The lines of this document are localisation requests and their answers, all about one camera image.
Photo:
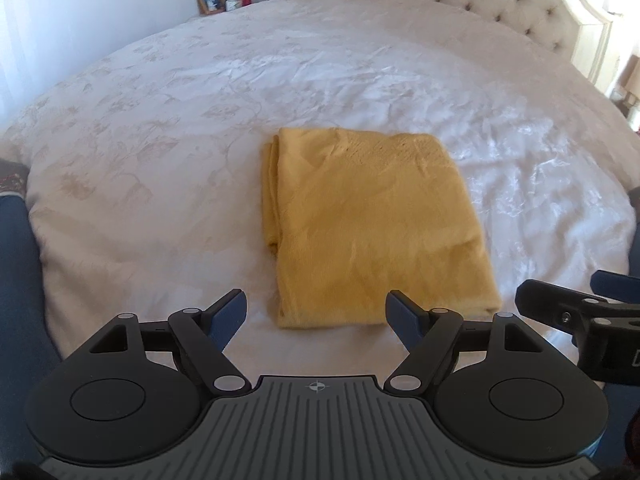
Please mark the person's left leg blue jeans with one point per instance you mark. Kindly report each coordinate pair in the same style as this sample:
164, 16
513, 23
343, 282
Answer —
20, 300

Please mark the grey patterned sock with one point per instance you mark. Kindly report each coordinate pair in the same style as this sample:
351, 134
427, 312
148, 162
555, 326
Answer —
11, 177

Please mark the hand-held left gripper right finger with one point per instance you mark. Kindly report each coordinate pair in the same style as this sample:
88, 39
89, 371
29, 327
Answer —
402, 312

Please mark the white floral bedspread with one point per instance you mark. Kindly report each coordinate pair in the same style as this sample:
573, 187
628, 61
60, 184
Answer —
150, 160

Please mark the wooden picture frame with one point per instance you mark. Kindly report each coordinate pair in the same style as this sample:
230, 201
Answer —
210, 2

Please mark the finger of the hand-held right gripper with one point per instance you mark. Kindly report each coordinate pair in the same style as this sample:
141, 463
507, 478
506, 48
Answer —
542, 302
617, 285

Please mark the small table clock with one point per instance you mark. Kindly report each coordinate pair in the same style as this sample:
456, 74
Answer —
231, 4

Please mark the beige shade bedside lamp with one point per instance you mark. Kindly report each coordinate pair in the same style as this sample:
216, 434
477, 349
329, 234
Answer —
631, 80

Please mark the yellow knit sweater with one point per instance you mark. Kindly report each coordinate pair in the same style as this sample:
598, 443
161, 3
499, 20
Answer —
370, 230

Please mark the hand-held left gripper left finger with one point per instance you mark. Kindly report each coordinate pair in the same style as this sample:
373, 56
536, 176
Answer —
227, 313

